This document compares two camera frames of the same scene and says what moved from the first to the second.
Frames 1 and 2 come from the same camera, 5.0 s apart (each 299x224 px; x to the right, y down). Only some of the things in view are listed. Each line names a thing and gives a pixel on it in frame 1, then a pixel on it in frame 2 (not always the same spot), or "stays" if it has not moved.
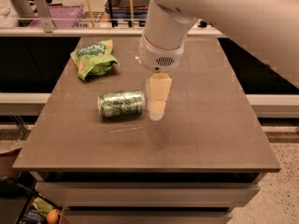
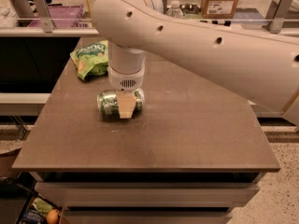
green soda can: (121, 104) stays
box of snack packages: (36, 208) stays
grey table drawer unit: (148, 197) stays
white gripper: (159, 59) → (125, 79)
